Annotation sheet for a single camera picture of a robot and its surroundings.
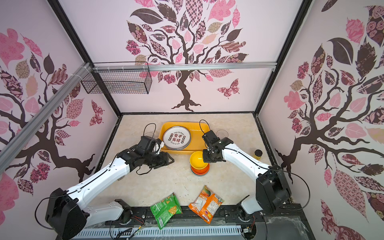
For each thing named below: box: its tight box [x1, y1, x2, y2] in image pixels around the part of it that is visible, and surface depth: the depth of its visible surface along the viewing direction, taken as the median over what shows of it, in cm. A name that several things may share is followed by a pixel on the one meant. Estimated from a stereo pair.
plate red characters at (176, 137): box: [162, 126, 192, 150], surface depth 104 cm
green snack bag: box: [150, 192, 183, 230], surface depth 74 cm
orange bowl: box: [191, 163, 211, 176], surface depth 85 cm
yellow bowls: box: [189, 151, 208, 170], surface depth 87 cm
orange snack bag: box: [188, 185, 225, 224], surface depth 76 cm
